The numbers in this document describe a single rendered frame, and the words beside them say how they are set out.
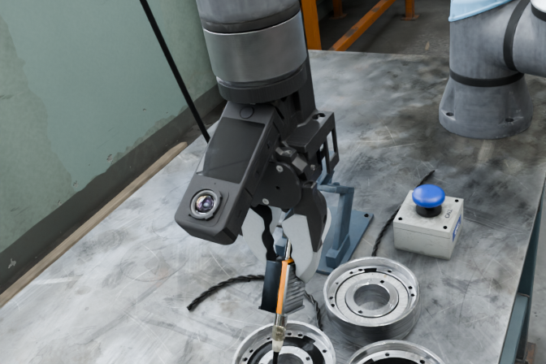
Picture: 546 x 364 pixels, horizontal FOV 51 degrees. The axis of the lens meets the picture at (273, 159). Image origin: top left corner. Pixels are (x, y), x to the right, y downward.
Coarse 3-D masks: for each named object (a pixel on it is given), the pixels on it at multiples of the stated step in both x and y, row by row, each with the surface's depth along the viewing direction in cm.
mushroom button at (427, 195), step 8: (424, 184) 72; (432, 184) 72; (416, 192) 71; (424, 192) 70; (432, 192) 70; (440, 192) 70; (416, 200) 70; (424, 200) 69; (432, 200) 69; (440, 200) 69; (424, 208) 71; (432, 208) 71
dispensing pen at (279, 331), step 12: (288, 240) 53; (288, 252) 53; (276, 264) 52; (288, 264) 53; (276, 276) 52; (264, 288) 52; (276, 288) 52; (264, 300) 52; (276, 300) 52; (276, 324) 53; (276, 336) 53; (276, 348) 54; (276, 360) 54
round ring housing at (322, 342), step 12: (288, 324) 60; (300, 324) 60; (252, 336) 60; (264, 336) 61; (312, 336) 60; (324, 336) 58; (240, 348) 58; (252, 348) 60; (288, 348) 59; (324, 348) 58; (240, 360) 58; (264, 360) 58; (288, 360) 59; (300, 360) 58; (336, 360) 56
